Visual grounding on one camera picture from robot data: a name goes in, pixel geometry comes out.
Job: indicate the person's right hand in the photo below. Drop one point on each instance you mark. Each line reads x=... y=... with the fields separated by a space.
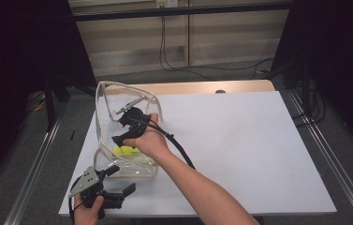
x=150 y=142

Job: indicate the metal floor rail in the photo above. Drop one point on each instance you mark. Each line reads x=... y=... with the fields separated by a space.
x=336 y=168
x=30 y=184

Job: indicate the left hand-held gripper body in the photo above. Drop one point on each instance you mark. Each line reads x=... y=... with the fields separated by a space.
x=85 y=182

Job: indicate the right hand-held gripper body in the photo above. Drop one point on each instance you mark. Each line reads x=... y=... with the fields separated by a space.
x=132 y=117

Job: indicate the white wall socket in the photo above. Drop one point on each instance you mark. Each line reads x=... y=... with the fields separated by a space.
x=166 y=3

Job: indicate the black horizontal bar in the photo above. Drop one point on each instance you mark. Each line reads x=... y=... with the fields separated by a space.
x=180 y=12

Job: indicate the dark curtain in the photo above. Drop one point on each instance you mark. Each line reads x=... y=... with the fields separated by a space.
x=15 y=62
x=342 y=62

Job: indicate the dark round table grommet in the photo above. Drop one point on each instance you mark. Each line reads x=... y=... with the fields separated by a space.
x=220 y=91

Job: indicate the person's left hand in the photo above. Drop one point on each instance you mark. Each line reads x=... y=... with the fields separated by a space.
x=86 y=212

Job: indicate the small black floor object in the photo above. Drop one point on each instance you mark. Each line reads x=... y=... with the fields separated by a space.
x=72 y=135

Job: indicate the white table sheet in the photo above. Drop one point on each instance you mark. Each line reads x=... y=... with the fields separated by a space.
x=227 y=140

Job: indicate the yellow shuttlecock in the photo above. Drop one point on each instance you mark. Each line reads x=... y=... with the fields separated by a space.
x=124 y=151

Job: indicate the clear plastic bag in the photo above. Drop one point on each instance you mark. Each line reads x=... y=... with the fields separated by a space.
x=108 y=131

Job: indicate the black stand leg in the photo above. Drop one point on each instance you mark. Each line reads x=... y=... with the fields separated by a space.
x=50 y=106

